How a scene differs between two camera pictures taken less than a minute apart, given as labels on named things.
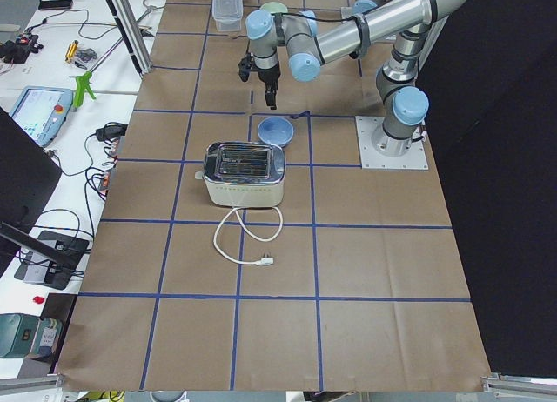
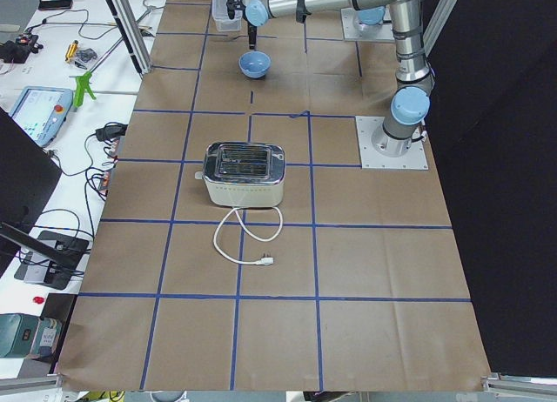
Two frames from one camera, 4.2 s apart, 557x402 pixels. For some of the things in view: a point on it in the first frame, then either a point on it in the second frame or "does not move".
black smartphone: (57, 3) does not move
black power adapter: (111, 130) does not move
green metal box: (20, 335) does not move
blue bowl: (275, 130) → (254, 64)
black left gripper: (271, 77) → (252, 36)
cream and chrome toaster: (244, 174) does not move
